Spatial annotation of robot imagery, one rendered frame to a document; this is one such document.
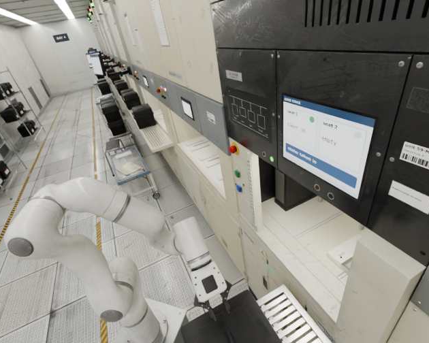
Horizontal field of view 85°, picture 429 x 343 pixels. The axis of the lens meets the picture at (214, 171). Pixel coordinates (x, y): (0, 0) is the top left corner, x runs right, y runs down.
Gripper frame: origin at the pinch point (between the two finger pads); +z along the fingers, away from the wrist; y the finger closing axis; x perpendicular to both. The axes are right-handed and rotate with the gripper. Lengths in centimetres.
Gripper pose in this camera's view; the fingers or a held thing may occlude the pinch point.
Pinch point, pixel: (219, 310)
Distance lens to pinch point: 89.0
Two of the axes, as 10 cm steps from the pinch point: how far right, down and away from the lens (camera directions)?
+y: 9.0, -3.5, 2.7
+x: -1.8, 2.8, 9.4
